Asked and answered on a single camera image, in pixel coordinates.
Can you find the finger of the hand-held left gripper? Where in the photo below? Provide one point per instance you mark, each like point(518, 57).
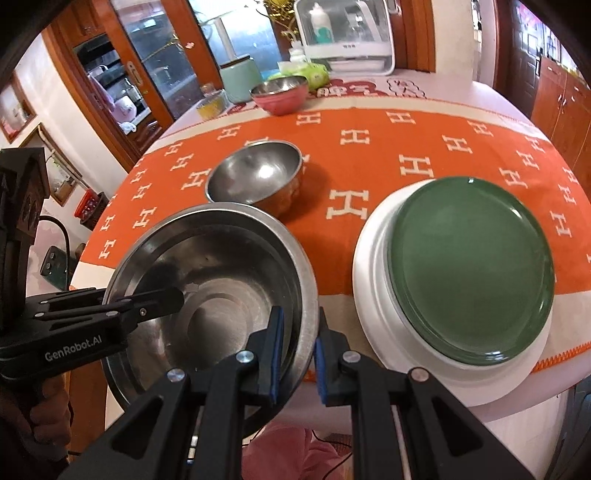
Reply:
point(152, 304)

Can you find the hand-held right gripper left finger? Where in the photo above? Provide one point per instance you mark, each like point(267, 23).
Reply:
point(276, 353)

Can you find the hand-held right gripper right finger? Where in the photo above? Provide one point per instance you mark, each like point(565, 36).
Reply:
point(323, 367)

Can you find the pink-sided steel bowl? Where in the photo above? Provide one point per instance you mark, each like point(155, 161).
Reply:
point(279, 90)
point(115, 369)

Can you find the large plain white plate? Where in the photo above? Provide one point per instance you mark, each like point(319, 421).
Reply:
point(362, 288)

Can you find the green plate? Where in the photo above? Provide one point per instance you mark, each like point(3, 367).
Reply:
point(466, 267)

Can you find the person's left hand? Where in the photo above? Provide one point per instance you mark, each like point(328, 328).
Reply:
point(46, 422)

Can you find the pink clothing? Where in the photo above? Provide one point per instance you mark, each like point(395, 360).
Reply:
point(286, 450)

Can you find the red basket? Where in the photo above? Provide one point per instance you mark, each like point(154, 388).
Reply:
point(90, 208)

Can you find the glass bowl with yellow contents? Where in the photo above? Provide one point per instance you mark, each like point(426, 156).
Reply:
point(211, 104)

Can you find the orange patterned blanket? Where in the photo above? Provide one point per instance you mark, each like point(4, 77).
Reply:
point(369, 152)

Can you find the wooden glass sliding door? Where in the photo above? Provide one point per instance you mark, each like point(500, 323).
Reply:
point(152, 69)

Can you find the mint green canister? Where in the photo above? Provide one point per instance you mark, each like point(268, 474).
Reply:
point(240, 78)

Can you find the green wet wipes pack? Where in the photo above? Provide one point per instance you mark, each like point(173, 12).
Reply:
point(300, 74)

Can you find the white red printed table cover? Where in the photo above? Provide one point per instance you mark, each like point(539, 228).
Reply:
point(355, 90)

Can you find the small white container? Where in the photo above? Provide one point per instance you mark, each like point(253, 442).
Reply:
point(298, 53)

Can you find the white sterilizer cabinet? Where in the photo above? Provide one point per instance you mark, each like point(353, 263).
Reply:
point(369, 46)

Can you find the white bottle with green label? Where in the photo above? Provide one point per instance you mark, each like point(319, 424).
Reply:
point(321, 27)

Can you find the wooden cabinet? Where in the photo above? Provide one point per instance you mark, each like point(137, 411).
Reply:
point(563, 106)

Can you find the dark entrance door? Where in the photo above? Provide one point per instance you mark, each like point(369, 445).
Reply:
point(524, 55)

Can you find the wooden picture frame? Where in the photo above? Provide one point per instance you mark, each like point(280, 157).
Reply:
point(53, 166)

